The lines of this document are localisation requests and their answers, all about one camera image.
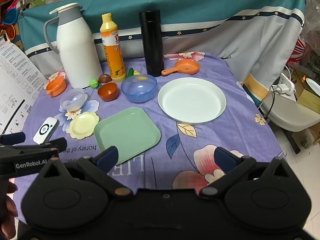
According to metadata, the purple floral tablecloth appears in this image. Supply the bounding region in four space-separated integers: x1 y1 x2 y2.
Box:
22 54 281 193

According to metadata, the white thermos jug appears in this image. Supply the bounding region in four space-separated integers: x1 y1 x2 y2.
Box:
43 3 103 88

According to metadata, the green square plate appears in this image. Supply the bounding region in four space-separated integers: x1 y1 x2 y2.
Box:
94 107 161 165

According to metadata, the black tall flask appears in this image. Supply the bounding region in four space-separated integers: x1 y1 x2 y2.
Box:
139 10 164 77

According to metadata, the orange detergent bottle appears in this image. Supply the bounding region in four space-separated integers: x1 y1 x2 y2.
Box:
100 13 126 82

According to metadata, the green toy lime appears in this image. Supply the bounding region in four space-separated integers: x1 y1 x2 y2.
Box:
89 79 99 88

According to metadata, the orange toy frying pan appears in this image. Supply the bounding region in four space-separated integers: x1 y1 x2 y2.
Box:
161 60 200 76

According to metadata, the brown-orange small bowl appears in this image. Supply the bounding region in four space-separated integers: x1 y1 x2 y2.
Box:
97 82 118 102

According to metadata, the brown toy kiwi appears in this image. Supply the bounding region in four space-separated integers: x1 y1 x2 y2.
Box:
98 74 112 84

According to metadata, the white round plate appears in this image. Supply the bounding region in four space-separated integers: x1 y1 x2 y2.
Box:
157 77 227 125

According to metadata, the person's left hand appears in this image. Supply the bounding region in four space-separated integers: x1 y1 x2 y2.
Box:
1 180 18 239

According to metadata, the blue translucent bowl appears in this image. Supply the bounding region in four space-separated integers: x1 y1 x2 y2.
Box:
121 74 157 103

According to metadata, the teal striped curtain cloth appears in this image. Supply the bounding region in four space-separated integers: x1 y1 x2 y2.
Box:
17 0 307 108

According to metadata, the clear translucent bowl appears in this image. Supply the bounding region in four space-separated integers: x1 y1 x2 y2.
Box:
60 88 87 112

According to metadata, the green toy cucumber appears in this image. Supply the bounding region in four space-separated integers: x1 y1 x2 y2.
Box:
127 68 134 77

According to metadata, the white power strip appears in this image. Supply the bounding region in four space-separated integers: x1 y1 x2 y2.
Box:
272 73 295 96

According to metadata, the orange toy pot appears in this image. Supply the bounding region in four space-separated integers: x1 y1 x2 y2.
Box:
46 76 67 97

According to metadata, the white instruction sheet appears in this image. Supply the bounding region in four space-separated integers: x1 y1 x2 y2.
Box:
0 35 47 134

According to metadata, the yellow scalloped small plate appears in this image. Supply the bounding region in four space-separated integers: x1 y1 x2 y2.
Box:
68 112 100 140

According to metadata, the white remote device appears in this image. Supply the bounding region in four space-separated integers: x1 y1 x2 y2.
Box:
33 117 59 145

